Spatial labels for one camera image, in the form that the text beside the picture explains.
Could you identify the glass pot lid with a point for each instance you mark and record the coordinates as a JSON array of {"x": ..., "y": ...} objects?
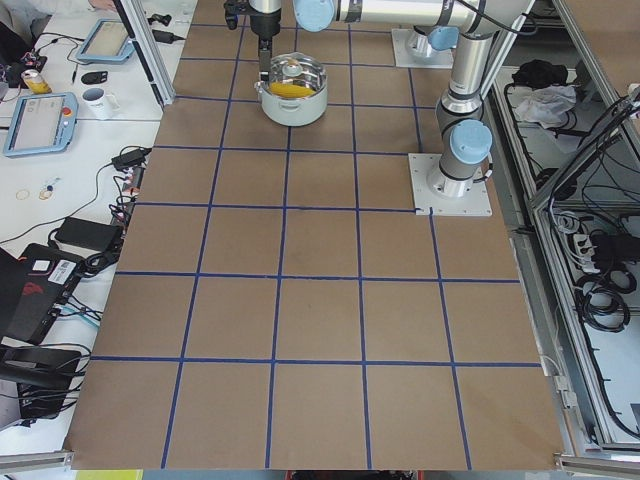
[{"x": 299, "y": 69}]

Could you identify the black power adapter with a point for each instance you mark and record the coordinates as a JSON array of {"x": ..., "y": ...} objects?
[{"x": 132, "y": 158}]

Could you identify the lower teach pendant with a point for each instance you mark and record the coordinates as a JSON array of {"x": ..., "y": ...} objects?
[{"x": 41, "y": 124}]

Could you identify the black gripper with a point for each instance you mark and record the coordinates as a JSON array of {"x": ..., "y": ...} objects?
[{"x": 264, "y": 25}]

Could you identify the white mug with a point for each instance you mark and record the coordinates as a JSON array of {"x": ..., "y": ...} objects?
[{"x": 103, "y": 104}]

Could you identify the black laptop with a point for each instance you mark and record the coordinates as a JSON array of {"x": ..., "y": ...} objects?
[{"x": 33, "y": 287}]

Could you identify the yellow corn cob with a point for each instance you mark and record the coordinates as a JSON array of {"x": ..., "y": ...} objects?
[{"x": 290, "y": 90}]

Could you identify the pale green cooking pot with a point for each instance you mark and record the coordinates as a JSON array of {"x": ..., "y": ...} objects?
[{"x": 292, "y": 112}]

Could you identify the teach pendant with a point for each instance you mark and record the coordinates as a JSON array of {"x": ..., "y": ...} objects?
[
  {"x": 41, "y": 124},
  {"x": 107, "y": 43}
]

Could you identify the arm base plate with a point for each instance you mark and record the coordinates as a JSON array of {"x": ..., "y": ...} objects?
[
  {"x": 425, "y": 48},
  {"x": 437, "y": 195}
]

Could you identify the upper teach pendant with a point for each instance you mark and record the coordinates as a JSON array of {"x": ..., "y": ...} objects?
[{"x": 107, "y": 43}]

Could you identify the aluminium frame post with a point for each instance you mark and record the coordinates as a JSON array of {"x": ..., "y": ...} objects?
[{"x": 132, "y": 15}]

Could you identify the yellow drink can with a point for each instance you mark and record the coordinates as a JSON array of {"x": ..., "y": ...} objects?
[{"x": 36, "y": 83}]

